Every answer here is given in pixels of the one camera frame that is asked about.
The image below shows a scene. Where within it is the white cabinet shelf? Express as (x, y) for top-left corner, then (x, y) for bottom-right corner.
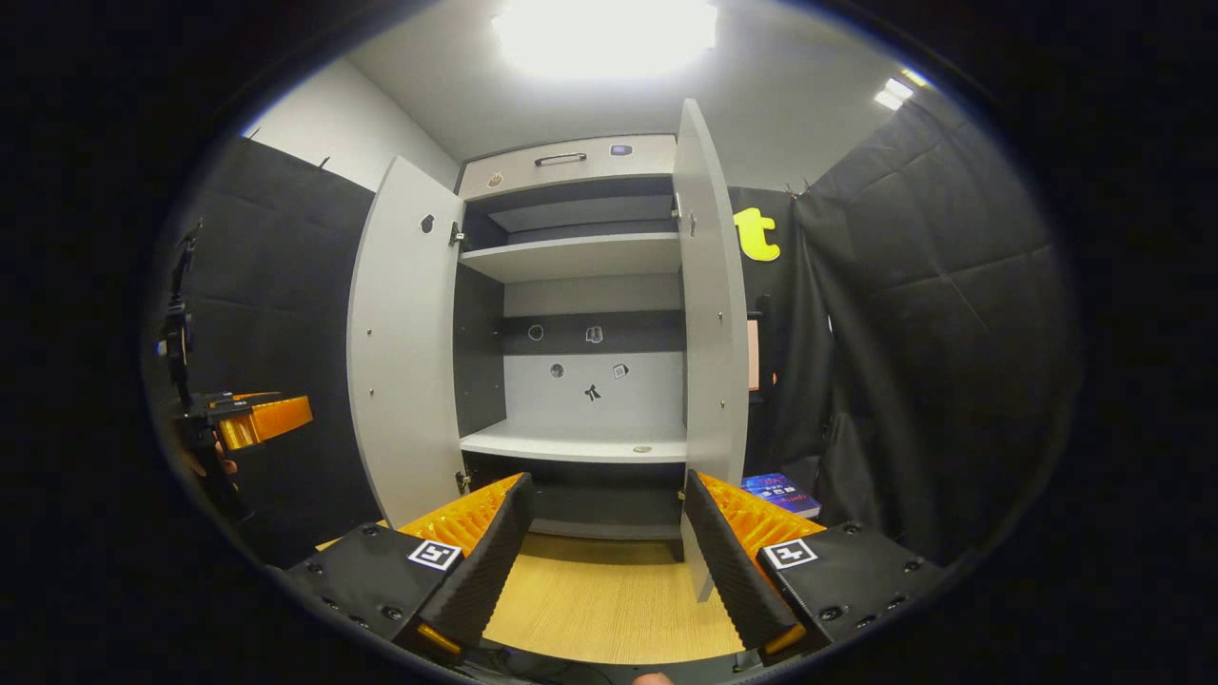
(460, 231), (682, 284)
(460, 421), (688, 464)

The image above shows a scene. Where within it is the black backdrop cloth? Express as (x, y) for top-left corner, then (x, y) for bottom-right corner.
(157, 90), (1081, 572)

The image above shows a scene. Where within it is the grey double-door shoe cabinet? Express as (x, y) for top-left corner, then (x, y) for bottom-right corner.
(347, 98), (753, 602)

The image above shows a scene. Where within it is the small ceiling light panel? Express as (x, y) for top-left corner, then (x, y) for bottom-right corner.
(874, 67), (932, 110)

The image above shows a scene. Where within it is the grey cabinet door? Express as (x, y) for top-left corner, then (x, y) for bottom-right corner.
(671, 98), (751, 602)
(347, 155), (464, 529)

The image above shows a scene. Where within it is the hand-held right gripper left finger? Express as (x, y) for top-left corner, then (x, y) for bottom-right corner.
(285, 473), (536, 659)

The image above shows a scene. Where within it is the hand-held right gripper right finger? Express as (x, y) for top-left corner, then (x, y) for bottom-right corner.
(683, 469), (953, 662)

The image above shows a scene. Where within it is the blue book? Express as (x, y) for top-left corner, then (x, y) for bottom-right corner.
(740, 473), (822, 519)

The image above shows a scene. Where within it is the large ceiling light panel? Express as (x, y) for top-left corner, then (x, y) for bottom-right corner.
(490, 0), (719, 79)

